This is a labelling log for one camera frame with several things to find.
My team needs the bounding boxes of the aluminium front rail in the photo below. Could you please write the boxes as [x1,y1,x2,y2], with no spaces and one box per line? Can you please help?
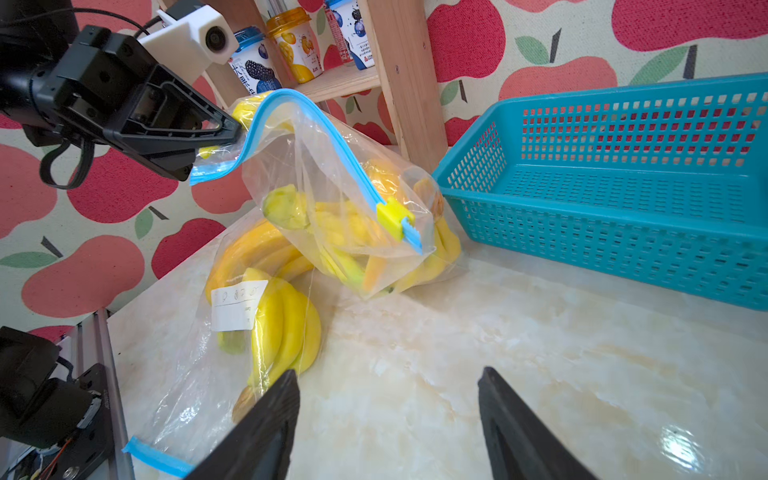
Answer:
[0,308,136,480]

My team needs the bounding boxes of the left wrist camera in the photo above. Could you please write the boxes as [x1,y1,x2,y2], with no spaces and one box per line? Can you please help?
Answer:
[139,1,239,84]

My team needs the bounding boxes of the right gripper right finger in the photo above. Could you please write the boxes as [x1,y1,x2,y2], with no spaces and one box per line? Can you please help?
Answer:
[478,366,596,480]

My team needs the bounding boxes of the zip-top bag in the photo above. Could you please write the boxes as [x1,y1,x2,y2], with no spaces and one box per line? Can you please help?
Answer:
[189,88,466,301]
[126,209,310,479]

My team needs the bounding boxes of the teal plastic basket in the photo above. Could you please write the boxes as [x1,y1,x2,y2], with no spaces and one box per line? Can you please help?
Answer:
[434,74,767,311]

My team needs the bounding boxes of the blue yogurt cup left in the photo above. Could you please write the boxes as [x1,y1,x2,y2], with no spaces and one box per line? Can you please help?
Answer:
[229,26,282,95]

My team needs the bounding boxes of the blue yogurt cup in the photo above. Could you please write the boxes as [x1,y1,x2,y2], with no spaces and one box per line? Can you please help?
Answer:
[327,0,374,70]
[229,26,282,95]

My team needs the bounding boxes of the bananas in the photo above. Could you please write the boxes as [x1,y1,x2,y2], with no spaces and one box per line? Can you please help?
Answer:
[230,98,463,299]
[205,219,322,423]

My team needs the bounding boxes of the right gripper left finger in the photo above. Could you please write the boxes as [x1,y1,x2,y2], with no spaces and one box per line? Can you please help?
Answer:
[186,370,300,480]

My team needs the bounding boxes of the blue yogurt cup right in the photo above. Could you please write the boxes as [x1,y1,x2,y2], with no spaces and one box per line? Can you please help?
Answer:
[327,0,374,70]

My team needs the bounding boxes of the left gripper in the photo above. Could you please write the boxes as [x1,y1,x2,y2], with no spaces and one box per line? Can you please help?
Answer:
[32,26,240,181]

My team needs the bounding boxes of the yellow yogurt cup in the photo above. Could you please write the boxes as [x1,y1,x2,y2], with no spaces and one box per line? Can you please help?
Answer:
[266,7,323,84]

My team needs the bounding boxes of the wooden shelf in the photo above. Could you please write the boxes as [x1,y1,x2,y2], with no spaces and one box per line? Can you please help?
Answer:
[201,0,448,173]

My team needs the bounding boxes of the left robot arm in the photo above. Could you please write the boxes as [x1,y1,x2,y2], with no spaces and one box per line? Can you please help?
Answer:
[1,1,241,188]

